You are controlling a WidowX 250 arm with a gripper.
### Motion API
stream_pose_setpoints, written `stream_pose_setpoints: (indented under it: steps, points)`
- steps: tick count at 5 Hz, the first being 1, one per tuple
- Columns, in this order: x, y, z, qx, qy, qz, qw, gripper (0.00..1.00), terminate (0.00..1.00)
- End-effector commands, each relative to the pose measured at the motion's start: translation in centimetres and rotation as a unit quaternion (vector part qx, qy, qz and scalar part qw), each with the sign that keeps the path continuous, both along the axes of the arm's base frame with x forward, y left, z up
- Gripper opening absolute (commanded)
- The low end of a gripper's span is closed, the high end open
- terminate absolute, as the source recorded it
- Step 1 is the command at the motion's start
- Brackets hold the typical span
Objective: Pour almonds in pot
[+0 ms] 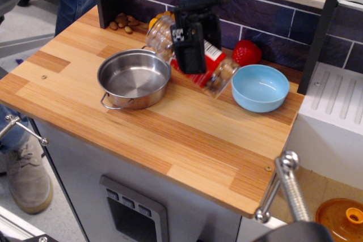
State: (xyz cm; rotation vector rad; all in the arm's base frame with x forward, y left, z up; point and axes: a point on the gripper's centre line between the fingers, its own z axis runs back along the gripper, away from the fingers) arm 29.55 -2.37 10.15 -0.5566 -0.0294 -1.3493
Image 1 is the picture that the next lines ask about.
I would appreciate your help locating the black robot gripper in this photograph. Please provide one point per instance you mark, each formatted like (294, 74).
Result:
(193, 16)

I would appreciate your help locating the stainless steel pot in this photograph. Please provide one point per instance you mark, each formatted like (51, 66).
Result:
(133, 79)

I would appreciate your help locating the orange pot lid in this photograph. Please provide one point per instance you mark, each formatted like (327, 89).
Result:
(342, 217)

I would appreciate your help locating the black vertical post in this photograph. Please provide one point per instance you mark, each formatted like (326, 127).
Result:
(317, 44)

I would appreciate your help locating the spilled almonds pile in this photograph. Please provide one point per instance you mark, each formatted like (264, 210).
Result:
(125, 22)

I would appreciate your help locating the toy kitchen control panel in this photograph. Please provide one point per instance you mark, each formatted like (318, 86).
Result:
(135, 216)

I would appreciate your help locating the red toy strawberry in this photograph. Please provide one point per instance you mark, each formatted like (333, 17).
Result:
(246, 53)

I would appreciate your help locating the chrome towel rail left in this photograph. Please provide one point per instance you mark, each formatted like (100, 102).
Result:
(15, 121)

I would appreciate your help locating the beige suede shoe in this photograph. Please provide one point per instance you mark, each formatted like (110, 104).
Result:
(29, 183)

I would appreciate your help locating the white toy sink drainer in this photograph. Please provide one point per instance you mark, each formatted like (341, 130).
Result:
(334, 96)

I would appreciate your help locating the light blue bowl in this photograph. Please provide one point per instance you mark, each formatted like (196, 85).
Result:
(259, 88)

